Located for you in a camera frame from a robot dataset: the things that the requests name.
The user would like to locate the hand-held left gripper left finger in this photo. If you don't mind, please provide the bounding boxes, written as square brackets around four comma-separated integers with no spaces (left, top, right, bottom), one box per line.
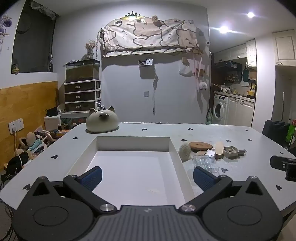
[31,166,117,213]

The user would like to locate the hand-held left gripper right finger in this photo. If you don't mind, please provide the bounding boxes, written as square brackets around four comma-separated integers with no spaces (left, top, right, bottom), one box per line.
[179,166,264,213]

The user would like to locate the round cork coaster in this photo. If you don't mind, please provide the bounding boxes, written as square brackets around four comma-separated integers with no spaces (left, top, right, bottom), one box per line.
[189,141,213,153]

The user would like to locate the beige square dish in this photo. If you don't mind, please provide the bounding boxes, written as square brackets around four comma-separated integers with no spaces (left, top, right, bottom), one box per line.
[223,146,239,159]

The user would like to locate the shallow white box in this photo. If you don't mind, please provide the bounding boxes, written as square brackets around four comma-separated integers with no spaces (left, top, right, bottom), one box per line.
[63,136,196,207]

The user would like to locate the round white ribbed lid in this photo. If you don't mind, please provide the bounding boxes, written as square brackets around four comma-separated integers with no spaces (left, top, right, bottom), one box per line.
[179,143,192,162]

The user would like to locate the light wooden oval piece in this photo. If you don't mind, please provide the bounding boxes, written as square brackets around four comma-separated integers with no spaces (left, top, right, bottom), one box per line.
[214,142,224,159]

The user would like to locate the bright green bag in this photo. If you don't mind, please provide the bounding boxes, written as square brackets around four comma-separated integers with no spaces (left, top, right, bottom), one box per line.
[285,119,296,144]

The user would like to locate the black chair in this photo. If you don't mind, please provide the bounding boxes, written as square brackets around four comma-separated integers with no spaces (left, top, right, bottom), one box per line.
[262,120,290,146]

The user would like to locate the cat-shaped ceramic jar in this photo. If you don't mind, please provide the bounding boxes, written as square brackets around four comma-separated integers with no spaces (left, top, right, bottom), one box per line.
[86,106,120,133]

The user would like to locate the patterned storage cabinet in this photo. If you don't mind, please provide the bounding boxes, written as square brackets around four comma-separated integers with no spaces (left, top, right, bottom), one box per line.
[60,112,91,130]

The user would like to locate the white kitchen base cabinets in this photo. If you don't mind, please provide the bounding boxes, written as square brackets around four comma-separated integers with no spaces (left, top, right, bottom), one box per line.
[228,97,255,127]

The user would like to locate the pile of plush toys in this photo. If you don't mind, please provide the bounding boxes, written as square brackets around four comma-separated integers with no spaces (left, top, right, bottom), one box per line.
[14,131,52,159]

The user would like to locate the white washing machine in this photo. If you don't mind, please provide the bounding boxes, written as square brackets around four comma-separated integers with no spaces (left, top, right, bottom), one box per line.
[213,94,229,124]

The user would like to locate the black bag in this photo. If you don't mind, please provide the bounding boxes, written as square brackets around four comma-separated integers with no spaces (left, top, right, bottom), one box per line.
[4,155,29,179]

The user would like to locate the white drawer unit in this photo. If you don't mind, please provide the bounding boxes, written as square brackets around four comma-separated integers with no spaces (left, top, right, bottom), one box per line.
[64,80,102,113]

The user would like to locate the glass fish tank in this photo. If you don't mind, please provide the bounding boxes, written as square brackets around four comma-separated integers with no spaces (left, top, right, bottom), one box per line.
[65,59,100,83]

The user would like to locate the white hanging bag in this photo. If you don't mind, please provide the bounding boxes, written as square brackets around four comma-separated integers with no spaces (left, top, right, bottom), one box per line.
[179,65,193,77]

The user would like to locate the dried flower bunch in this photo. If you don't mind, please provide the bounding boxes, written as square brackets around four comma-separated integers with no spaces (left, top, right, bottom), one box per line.
[85,39,97,58]

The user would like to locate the dark window blind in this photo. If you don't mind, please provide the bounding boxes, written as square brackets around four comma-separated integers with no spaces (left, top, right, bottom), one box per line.
[11,0,58,74]

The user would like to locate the printed blanket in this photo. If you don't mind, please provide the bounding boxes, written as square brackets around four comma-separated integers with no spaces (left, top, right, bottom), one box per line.
[102,17,199,57]

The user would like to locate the gold crown decoration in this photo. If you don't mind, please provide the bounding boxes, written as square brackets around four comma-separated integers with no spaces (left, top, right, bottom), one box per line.
[122,10,141,19]

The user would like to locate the white wall socket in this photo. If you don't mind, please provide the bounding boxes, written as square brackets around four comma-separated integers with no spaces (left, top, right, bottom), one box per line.
[9,118,24,135]

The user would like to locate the white kitchen wall cabinets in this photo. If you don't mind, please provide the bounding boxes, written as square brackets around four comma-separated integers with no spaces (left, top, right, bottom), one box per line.
[214,39,258,67]

